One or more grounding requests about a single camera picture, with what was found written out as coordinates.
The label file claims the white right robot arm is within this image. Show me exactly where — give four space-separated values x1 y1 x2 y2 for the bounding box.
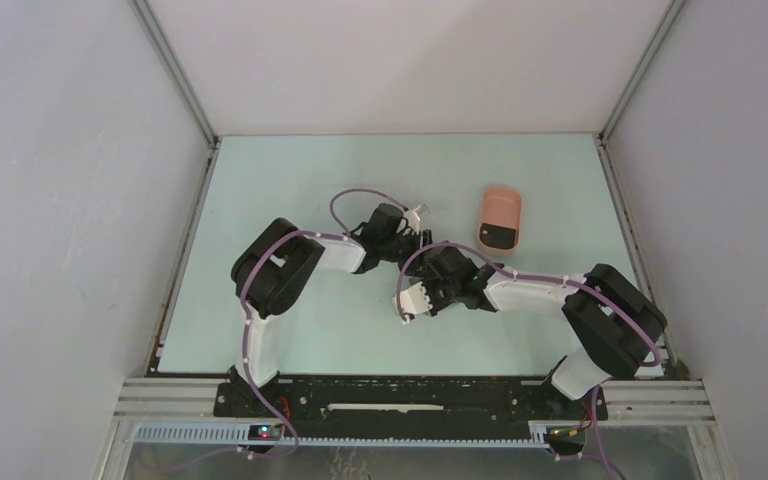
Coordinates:
395 242 668 418

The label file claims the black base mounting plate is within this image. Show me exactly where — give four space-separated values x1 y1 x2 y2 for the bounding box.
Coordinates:
213 372 608 441

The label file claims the aluminium frame rail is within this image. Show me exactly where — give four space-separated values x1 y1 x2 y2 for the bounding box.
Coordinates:
114 376 714 448

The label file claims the pink oval plastic tray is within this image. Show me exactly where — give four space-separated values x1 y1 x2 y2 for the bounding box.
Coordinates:
476 186 523 255

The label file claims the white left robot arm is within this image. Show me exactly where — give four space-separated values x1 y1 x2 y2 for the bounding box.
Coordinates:
231 203 432 417

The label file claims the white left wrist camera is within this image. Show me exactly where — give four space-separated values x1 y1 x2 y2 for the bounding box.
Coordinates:
403 204 429 233

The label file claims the black gold-print credit card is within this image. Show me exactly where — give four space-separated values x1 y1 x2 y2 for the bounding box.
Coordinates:
478 223 518 251

